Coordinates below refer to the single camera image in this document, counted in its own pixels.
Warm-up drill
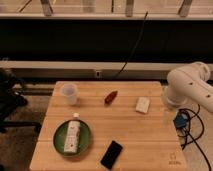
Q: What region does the red pepper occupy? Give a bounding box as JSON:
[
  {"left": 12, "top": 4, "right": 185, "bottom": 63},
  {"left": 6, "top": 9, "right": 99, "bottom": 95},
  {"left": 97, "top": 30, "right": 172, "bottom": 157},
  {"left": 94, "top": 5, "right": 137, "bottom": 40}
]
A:
[{"left": 104, "top": 91, "right": 117, "bottom": 104}]

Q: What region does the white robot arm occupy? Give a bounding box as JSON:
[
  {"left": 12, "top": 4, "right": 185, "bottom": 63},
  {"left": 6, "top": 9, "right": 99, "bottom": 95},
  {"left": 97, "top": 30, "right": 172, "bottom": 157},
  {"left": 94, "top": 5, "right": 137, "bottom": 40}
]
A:
[{"left": 163, "top": 62, "right": 213, "bottom": 114}]

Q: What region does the translucent plastic cup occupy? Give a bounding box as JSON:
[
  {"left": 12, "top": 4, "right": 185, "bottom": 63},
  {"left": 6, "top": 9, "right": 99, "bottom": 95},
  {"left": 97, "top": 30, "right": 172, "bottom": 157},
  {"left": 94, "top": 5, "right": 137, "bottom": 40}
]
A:
[{"left": 60, "top": 83, "right": 78, "bottom": 105}]

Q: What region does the white rectangular sponge block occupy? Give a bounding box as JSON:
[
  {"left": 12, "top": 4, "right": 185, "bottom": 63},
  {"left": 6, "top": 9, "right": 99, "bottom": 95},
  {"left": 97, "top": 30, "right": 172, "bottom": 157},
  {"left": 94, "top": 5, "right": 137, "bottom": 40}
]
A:
[{"left": 136, "top": 97, "right": 150, "bottom": 113}]

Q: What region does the white plastic bottle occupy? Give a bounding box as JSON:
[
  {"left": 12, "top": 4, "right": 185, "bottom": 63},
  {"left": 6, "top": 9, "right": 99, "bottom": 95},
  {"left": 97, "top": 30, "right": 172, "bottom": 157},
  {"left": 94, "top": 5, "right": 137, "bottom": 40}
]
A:
[{"left": 64, "top": 113, "right": 80, "bottom": 153}]

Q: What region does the black smartphone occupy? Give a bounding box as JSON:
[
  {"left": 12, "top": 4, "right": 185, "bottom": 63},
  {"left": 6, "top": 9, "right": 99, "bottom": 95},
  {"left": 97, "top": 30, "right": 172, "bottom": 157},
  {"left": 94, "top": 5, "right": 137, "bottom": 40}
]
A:
[{"left": 100, "top": 141, "right": 123, "bottom": 170}]

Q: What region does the green round plate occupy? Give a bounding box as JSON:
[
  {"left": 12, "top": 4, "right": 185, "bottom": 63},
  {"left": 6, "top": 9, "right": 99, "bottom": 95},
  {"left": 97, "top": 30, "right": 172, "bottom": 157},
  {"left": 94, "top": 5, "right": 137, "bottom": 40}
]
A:
[{"left": 53, "top": 120, "right": 92, "bottom": 157}]

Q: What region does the blue connector box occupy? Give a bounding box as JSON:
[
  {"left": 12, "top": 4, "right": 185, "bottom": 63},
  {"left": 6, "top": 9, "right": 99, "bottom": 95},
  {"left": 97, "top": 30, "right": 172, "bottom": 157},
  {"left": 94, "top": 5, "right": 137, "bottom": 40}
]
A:
[{"left": 173, "top": 114, "right": 186, "bottom": 129}]

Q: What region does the black office chair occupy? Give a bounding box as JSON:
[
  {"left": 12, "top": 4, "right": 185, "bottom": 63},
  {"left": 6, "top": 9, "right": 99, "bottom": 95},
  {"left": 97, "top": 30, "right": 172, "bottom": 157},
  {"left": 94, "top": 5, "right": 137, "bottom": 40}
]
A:
[{"left": 0, "top": 68, "right": 41, "bottom": 133}]

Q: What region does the black hanging cable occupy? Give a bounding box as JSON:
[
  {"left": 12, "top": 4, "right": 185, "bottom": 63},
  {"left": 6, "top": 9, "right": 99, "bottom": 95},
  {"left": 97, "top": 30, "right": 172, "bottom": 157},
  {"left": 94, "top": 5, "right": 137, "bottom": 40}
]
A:
[{"left": 112, "top": 10, "right": 150, "bottom": 80}]

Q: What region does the black cable on floor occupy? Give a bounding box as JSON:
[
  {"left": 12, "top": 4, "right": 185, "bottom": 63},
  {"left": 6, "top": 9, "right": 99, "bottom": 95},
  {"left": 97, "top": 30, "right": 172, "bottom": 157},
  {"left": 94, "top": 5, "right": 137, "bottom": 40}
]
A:
[{"left": 173, "top": 103, "right": 213, "bottom": 171}]

